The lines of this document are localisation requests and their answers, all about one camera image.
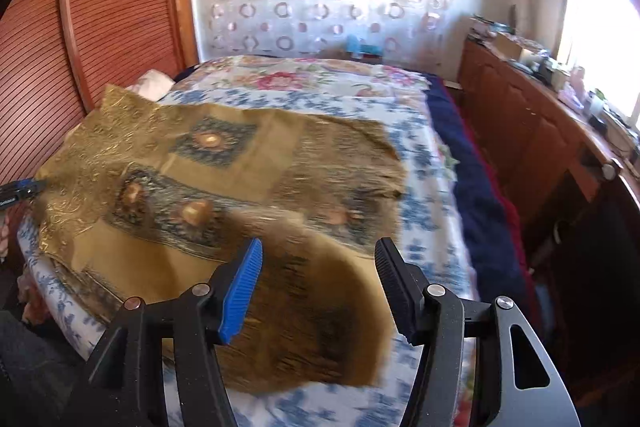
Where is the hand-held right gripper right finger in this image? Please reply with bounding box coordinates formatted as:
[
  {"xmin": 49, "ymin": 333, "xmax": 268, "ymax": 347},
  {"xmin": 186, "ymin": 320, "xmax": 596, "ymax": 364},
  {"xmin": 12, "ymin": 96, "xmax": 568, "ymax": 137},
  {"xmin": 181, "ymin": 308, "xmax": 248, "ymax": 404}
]
[{"xmin": 374, "ymin": 237, "xmax": 583, "ymax": 427}]

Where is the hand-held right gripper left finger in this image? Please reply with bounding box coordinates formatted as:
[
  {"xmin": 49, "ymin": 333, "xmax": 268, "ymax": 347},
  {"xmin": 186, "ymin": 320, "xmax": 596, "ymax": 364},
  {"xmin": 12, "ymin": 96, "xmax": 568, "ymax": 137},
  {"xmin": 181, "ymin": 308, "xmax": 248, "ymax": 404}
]
[{"xmin": 65, "ymin": 238, "xmax": 264, "ymax": 427}]

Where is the gold patterned garment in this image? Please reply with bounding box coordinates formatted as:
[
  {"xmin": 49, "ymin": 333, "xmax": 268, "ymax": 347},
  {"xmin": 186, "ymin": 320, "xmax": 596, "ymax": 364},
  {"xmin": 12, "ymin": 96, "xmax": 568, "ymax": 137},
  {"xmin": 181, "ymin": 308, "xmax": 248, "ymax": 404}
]
[{"xmin": 32, "ymin": 84, "xmax": 408, "ymax": 395}]

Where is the blue floral bed sheet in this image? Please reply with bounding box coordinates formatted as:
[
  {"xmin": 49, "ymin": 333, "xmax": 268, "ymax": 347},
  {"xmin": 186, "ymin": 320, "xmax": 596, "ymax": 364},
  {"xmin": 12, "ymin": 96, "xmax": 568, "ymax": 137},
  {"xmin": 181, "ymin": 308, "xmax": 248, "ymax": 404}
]
[{"xmin": 17, "ymin": 84, "xmax": 481, "ymax": 427}]

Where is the pink floral cloth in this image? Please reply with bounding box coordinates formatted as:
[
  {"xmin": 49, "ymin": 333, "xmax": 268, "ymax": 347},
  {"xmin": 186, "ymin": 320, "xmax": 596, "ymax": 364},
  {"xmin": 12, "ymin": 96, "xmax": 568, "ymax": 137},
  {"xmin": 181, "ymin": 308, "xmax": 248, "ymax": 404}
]
[{"xmin": 0, "ymin": 207, "xmax": 46, "ymax": 323}]

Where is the white pink pillow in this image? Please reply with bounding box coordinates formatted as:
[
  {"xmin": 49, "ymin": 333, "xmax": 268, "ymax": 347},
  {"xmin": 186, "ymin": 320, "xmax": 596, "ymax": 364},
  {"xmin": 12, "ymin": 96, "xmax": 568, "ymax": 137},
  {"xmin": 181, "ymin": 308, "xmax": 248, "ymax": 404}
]
[{"xmin": 125, "ymin": 69, "xmax": 173, "ymax": 100}]

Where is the dark cloth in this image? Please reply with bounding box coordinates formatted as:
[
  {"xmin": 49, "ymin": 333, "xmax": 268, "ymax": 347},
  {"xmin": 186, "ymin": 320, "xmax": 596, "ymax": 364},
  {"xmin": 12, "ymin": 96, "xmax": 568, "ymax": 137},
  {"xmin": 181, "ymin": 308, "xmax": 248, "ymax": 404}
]
[{"xmin": 0, "ymin": 309, "xmax": 96, "ymax": 427}]

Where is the wooden slatted wardrobe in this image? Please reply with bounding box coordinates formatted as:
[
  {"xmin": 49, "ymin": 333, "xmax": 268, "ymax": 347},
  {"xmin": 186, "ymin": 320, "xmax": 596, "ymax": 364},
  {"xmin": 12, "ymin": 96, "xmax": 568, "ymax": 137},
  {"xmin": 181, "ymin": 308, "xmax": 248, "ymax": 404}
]
[{"xmin": 0, "ymin": 0, "xmax": 201, "ymax": 228}]

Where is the black chair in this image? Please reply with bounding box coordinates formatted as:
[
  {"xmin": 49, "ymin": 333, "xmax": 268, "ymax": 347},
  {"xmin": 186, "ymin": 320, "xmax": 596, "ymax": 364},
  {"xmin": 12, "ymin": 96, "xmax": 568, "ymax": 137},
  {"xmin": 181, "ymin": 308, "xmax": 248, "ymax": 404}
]
[{"xmin": 530, "ymin": 179, "xmax": 640, "ymax": 403}]

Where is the wooden cabinet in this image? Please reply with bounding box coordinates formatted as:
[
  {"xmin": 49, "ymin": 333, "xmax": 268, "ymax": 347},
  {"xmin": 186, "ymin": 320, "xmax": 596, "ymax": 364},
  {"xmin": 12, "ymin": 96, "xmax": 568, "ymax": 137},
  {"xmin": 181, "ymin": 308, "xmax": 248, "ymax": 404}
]
[{"xmin": 457, "ymin": 34, "xmax": 640, "ymax": 258}]

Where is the pink floral blanket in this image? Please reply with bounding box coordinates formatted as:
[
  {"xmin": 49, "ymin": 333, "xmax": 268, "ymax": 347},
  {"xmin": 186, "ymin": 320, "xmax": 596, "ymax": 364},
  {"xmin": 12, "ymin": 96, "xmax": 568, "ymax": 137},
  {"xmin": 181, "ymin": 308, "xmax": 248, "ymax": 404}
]
[{"xmin": 185, "ymin": 54, "xmax": 431, "ymax": 100}]

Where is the blue plastic bag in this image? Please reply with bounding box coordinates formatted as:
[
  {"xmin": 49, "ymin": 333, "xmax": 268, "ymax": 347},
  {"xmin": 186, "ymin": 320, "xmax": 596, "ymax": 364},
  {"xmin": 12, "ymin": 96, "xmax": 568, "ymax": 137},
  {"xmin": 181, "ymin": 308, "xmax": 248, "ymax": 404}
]
[{"xmin": 345, "ymin": 34, "xmax": 383, "ymax": 60}]

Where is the cardboard box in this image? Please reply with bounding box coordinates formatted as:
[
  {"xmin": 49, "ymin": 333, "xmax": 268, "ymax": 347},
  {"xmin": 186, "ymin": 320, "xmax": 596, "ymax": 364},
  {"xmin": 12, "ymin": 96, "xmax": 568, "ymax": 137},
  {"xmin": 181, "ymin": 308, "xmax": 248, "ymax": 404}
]
[{"xmin": 492, "ymin": 32, "xmax": 526, "ymax": 58}]

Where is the pink bottle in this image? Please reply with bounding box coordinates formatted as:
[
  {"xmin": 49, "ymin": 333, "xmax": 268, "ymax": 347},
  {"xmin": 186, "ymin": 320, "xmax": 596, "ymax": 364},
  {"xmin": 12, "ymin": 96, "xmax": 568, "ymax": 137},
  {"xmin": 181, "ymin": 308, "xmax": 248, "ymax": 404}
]
[{"xmin": 562, "ymin": 67, "xmax": 588, "ymax": 108}]

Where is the pile of patterned cloths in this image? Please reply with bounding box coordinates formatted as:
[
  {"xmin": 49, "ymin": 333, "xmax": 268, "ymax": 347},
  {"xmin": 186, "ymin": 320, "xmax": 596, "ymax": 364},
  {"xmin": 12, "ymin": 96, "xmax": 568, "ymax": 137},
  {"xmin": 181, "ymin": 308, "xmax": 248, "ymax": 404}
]
[{"xmin": 467, "ymin": 14, "xmax": 516, "ymax": 40}]

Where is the wooden framed window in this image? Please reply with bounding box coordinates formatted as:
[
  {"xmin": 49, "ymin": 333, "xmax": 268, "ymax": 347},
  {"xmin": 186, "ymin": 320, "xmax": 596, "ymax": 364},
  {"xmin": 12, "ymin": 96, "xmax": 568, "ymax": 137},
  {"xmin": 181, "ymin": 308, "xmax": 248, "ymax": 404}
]
[{"xmin": 555, "ymin": 0, "xmax": 640, "ymax": 132}]

